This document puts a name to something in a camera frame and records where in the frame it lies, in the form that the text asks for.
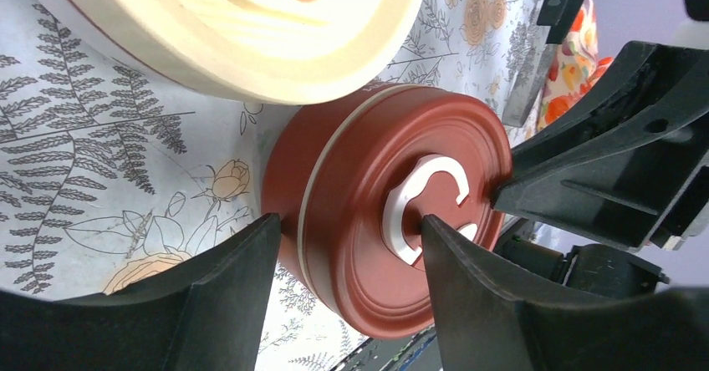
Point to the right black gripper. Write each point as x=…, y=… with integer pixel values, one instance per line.
x=627, y=165

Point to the orange floral cloth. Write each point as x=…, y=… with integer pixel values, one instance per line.
x=575, y=69

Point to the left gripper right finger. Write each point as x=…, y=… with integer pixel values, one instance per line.
x=491, y=314

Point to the cream round lid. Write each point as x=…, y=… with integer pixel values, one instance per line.
x=279, y=51

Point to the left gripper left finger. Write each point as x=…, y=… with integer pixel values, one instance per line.
x=206, y=313

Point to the red round lid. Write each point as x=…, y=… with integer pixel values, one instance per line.
x=399, y=152

